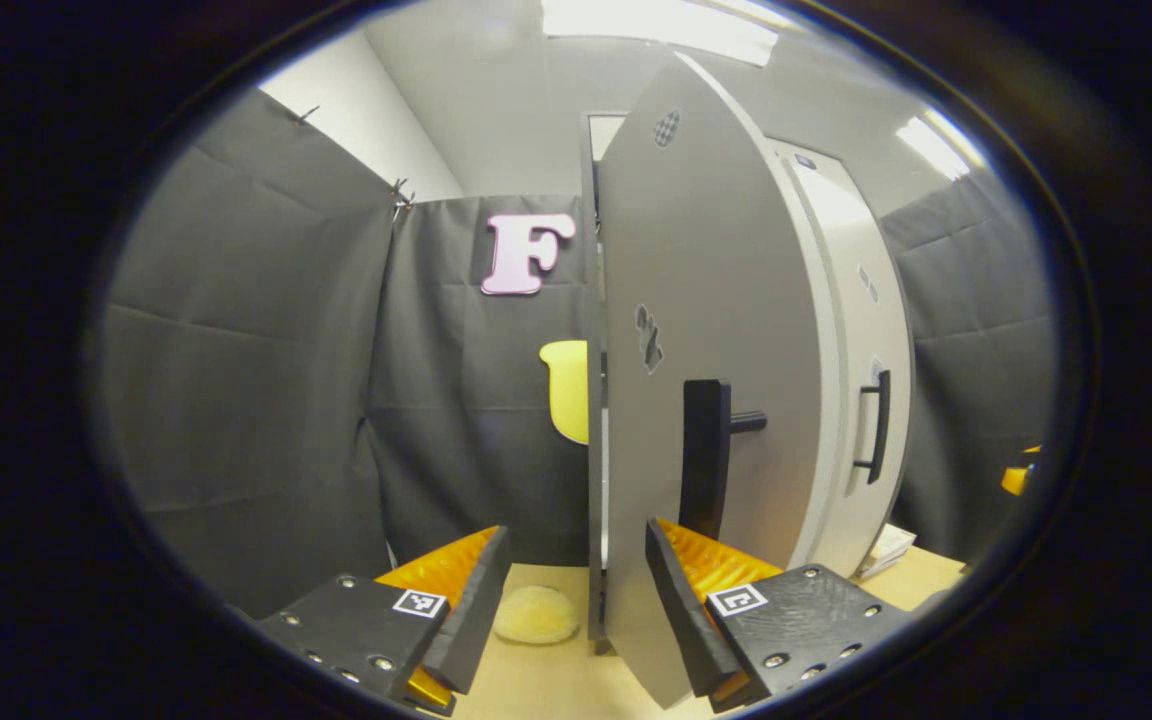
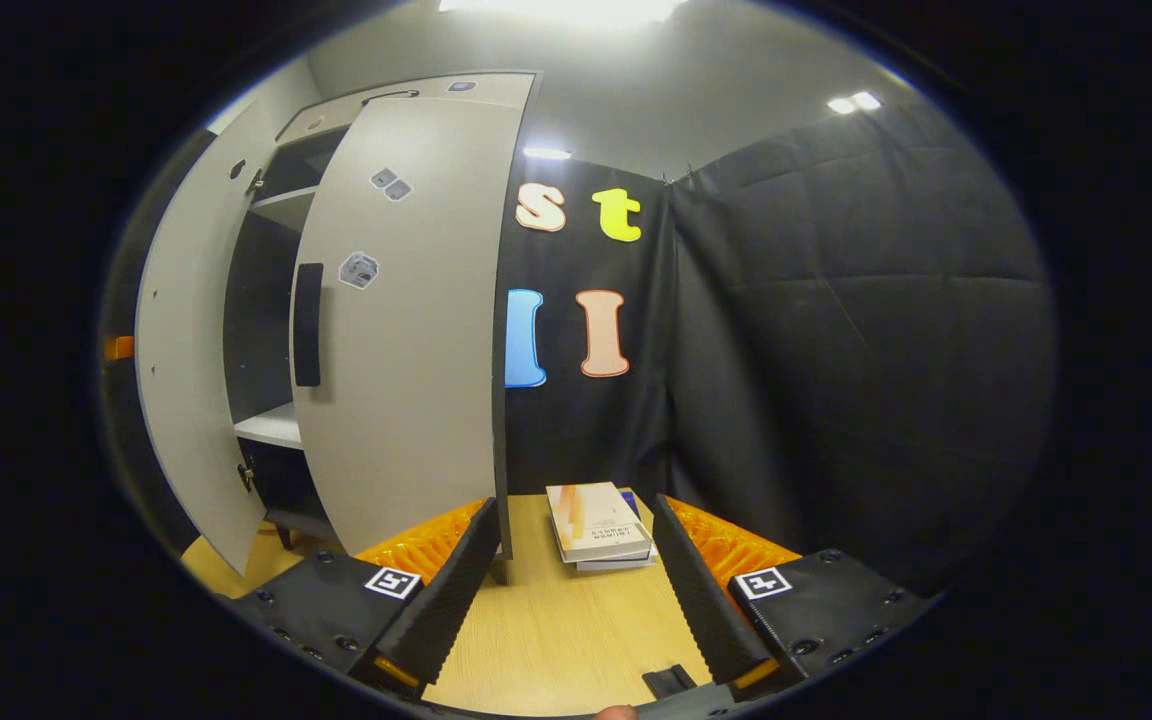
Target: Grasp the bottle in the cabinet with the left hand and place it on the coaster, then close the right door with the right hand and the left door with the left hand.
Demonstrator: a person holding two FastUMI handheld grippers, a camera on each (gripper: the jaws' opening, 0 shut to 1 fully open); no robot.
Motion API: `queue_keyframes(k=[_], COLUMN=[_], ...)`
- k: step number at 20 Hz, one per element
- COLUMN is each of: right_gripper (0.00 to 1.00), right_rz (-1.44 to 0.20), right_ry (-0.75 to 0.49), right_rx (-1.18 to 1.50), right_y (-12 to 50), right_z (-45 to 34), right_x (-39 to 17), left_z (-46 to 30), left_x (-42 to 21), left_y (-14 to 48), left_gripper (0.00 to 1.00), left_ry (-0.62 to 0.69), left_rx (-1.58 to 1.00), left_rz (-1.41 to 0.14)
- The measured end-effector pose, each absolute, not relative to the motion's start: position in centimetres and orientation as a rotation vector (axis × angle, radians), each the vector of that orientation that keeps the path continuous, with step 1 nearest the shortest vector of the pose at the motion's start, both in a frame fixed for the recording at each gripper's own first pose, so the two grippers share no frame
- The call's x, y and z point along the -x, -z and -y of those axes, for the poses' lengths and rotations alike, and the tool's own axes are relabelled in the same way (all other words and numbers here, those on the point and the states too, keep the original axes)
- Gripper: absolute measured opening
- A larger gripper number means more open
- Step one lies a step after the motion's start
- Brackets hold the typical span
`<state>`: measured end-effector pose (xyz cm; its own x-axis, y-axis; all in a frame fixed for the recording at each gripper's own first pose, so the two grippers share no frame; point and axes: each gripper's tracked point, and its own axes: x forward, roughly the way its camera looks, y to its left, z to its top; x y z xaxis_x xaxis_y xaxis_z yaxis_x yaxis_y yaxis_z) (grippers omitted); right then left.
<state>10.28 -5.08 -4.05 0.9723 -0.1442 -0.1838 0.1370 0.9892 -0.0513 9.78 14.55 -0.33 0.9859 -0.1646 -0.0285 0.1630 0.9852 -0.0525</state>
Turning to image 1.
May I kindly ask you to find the grey cabinet door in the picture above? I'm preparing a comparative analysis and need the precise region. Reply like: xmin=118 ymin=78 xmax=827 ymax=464
xmin=588 ymin=50 xmax=842 ymax=709
xmin=786 ymin=165 xmax=915 ymax=579

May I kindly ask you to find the small ceiling light panel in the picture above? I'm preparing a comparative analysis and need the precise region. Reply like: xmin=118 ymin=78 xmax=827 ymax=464
xmin=896 ymin=108 xmax=989 ymax=183

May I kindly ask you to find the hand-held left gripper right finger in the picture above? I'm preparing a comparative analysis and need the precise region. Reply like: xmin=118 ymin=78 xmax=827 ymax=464
xmin=644 ymin=516 xmax=917 ymax=713

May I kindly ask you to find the grey cabinet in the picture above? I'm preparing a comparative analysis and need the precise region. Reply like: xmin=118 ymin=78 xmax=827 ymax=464
xmin=581 ymin=110 xmax=629 ymax=643

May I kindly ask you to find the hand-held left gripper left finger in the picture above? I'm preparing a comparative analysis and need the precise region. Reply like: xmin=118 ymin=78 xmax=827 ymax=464
xmin=256 ymin=525 xmax=514 ymax=717

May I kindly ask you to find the large ceiling light panel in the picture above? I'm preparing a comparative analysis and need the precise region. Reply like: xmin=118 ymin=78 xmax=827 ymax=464
xmin=541 ymin=0 xmax=782 ymax=67

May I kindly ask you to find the white paperback book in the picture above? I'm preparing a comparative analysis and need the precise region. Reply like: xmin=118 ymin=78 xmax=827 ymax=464
xmin=856 ymin=523 xmax=919 ymax=581

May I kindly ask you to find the black backdrop cloth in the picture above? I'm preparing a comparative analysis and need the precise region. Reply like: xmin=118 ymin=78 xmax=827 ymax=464
xmin=86 ymin=85 xmax=1057 ymax=621

